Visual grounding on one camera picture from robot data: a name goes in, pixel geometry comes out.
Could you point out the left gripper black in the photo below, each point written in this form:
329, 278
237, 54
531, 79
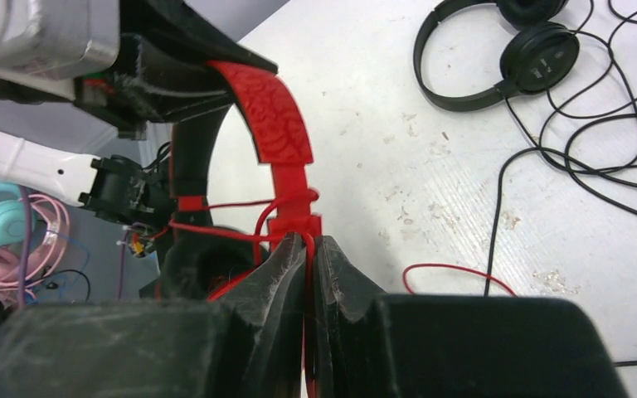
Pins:
161, 74

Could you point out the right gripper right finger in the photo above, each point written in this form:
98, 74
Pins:
352, 350

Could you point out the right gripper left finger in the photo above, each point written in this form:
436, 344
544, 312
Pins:
255, 339

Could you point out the red black headphones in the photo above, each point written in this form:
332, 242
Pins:
207, 261

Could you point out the small black headphones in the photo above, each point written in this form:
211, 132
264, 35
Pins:
540, 56

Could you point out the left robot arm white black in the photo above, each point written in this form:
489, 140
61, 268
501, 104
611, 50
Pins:
114, 188

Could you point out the pink teal headphones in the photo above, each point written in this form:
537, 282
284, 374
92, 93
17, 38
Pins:
35, 236

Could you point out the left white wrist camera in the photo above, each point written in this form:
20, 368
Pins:
46, 45

